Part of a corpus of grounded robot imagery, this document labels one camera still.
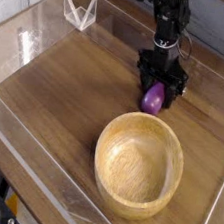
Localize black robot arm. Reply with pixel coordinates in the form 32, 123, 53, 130
137, 0, 191, 109

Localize clear acrylic tray walls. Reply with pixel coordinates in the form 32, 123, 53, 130
0, 0, 224, 224

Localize purple toy eggplant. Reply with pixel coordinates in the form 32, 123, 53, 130
141, 82, 165, 115

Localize black clamp with bolt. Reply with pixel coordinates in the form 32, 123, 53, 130
0, 177, 20, 224

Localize brown wooden bowl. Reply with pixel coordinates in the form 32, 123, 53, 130
94, 112, 184, 220

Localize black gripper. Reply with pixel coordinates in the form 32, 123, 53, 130
137, 39, 189, 109

